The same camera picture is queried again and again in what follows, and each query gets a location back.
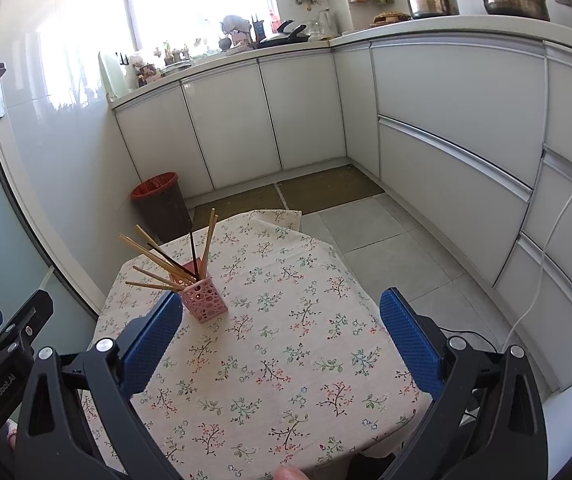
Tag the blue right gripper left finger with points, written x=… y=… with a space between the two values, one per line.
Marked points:
x=144 y=341

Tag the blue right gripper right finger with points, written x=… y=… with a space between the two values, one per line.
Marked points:
x=422 y=359

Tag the pink perforated utensil holder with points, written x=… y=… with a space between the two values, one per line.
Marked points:
x=203 y=300

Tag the black chopstick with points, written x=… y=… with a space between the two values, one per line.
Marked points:
x=193 y=250
x=171 y=260

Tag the left hand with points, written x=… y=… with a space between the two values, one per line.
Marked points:
x=11 y=433

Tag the right hand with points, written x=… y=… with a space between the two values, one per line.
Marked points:
x=285 y=472

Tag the floral tablecloth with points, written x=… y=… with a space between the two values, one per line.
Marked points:
x=298 y=371

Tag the brown trash bin red liner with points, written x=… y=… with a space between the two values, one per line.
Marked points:
x=160 y=202

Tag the brown floor mat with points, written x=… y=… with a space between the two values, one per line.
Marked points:
x=310 y=193

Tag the black frying pan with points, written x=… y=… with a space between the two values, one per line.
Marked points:
x=282 y=37

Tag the steel kettle pot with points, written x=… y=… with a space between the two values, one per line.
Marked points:
x=432 y=8

